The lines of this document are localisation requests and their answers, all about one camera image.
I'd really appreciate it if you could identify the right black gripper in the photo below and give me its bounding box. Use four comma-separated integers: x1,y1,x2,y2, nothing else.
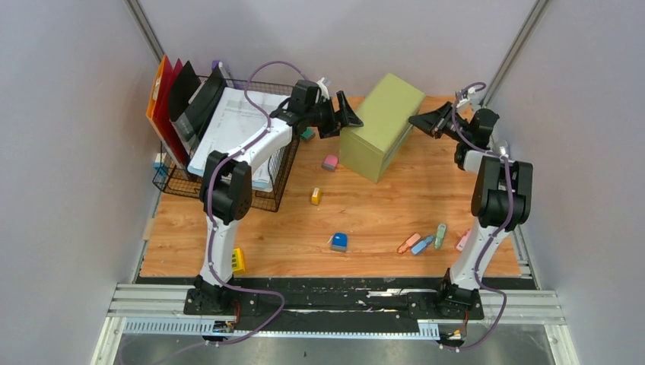
408,101,470,143

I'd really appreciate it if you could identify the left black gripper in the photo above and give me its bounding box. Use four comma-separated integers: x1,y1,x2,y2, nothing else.
307,93,364,141

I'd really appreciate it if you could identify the green drawer cabinet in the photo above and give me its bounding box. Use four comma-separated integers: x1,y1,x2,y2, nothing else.
338,73,425,183

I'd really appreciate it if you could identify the green eraser block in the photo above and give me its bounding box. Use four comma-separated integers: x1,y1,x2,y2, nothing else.
300,129,316,142

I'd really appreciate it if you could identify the pink eraser block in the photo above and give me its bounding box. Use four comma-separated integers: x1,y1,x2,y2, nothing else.
321,154,338,172

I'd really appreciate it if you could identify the yellow eraser block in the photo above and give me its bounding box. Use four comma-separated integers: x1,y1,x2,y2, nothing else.
310,188,322,205

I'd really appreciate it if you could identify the blue clipboard with papers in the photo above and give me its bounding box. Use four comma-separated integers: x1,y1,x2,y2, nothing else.
188,87,293,192

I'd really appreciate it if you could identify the orange highlighter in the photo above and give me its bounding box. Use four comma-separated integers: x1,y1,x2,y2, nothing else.
397,233,421,254

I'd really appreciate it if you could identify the blue stamp block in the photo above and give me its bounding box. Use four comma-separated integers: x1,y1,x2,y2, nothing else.
329,233,348,252

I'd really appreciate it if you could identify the blue highlighter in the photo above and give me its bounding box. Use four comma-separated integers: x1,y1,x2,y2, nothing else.
410,235,435,256

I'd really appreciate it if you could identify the black folder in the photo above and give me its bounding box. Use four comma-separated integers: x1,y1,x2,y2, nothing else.
168,62,230,153

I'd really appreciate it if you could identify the red folder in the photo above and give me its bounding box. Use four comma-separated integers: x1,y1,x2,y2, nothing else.
161,68,189,170

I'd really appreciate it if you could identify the black wire basket organizer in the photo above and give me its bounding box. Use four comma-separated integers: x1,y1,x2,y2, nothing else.
153,80,300,212

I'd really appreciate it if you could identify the orange folder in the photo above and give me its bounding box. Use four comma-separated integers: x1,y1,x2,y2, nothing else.
145,55,173,148

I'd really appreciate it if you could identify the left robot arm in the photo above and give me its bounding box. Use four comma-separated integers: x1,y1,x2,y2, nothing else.
185,78,363,314

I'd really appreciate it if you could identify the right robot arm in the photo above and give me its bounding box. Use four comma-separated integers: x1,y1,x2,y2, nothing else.
408,103,533,318

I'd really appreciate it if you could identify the green highlighter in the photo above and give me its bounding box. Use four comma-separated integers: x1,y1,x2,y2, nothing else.
434,223,447,249

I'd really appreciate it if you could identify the yellow grid box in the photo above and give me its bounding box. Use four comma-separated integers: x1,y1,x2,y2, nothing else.
231,248,246,275

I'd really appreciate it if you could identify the blue white block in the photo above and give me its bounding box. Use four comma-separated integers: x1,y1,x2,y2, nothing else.
153,152,167,177

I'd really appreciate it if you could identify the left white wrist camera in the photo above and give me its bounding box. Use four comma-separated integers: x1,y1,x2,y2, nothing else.
316,77,331,100

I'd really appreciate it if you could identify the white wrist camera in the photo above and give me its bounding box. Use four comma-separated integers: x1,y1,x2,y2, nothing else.
454,86,478,110
316,77,331,100

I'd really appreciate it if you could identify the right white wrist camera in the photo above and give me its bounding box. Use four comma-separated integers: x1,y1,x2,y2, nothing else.
454,86,478,110

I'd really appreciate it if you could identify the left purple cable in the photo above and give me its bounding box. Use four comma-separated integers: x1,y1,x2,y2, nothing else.
204,61,311,348

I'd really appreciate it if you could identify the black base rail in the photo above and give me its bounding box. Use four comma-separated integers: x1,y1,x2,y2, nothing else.
138,275,538,336

